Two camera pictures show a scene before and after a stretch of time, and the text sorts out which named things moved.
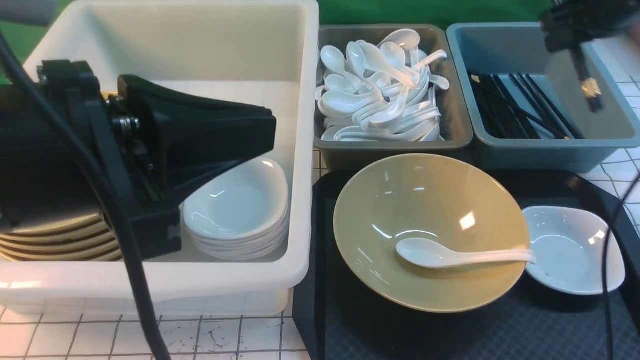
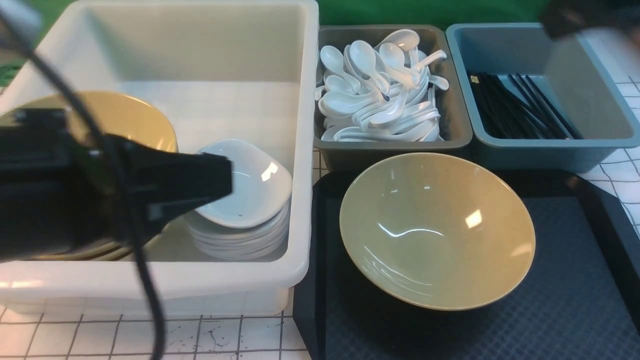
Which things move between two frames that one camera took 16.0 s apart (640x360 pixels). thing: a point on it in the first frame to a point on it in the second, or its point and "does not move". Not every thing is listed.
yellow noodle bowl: x=451 y=201 does not move
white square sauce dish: x=567 y=243 to x=260 y=187
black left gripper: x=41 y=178 to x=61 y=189
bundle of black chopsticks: x=524 y=114 does not move
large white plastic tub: x=262 y=53 does not move
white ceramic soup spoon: x=429 y=253 to x=363 y=56
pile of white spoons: x=384 y=92 does not move
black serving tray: x=524 y=321 does not move
